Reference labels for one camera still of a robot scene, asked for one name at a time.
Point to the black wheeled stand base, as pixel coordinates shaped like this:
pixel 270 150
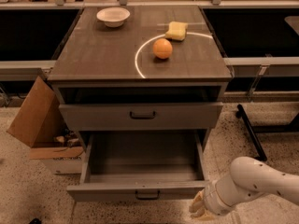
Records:
pixel 292 127

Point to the orange ball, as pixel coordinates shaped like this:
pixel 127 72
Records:
pixel 162 48

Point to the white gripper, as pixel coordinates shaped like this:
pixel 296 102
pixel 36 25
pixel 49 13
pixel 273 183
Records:
pixel 212 197

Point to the open cardboard box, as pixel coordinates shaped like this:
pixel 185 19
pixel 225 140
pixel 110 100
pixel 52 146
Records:
pixel 40 126

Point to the white bowl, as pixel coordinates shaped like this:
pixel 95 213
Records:
pixel 113 17

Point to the grey drawer cabinet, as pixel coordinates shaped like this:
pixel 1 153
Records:
pixel 105 66

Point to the grey open bottom drawer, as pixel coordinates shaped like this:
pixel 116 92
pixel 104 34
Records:
pixel 141 166

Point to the grey middle drawer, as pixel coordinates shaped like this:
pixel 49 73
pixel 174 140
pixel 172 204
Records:
pixel 127 117

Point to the yellow sponge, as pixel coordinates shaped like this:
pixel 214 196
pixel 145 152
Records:
pixel 176 30

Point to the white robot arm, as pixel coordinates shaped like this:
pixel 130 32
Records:
pixel 247 180

